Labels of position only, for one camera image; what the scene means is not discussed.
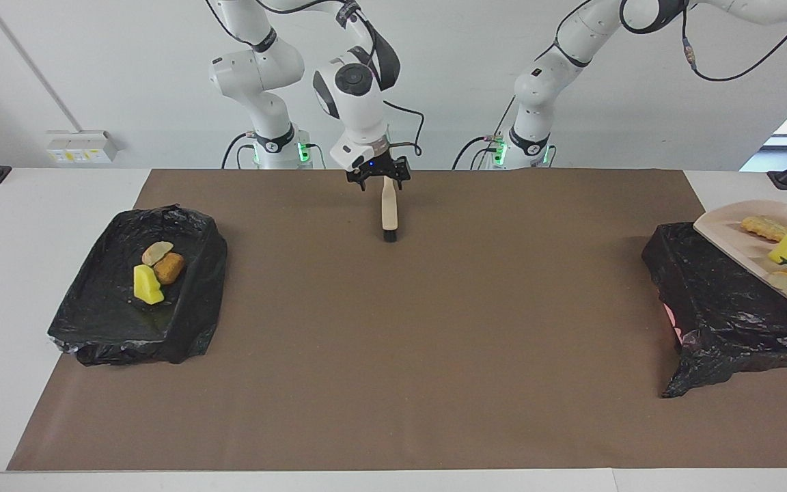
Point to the brown sponge chunk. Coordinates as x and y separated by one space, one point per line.
169 268

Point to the orange striped sponge piece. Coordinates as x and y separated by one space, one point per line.
766 227

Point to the beige brush black bristles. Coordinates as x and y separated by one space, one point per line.
389 212

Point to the brown paper table mat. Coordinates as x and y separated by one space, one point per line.
393 430

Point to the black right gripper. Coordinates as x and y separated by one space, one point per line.
374 167

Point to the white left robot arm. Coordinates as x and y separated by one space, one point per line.
537 89

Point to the rounded beige sponge chunk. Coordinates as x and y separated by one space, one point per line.
156 251

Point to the pink bin in black bag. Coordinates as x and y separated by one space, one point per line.
728 321

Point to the beige plastic dustpan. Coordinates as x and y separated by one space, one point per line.
728 232

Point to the white wall socket box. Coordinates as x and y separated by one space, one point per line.
83 147

